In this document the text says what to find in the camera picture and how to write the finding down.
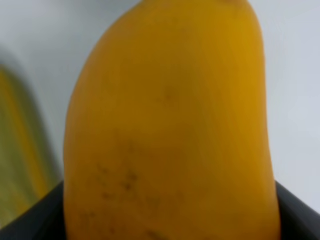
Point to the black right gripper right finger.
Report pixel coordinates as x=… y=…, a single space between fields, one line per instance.
x=298 y=220

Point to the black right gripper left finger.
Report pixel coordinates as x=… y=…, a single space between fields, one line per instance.
x=44 y=221

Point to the yellow mango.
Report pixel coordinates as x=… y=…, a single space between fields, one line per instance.
x=166 y=134

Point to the corn cob with husk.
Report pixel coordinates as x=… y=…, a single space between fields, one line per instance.
x=27 y=167

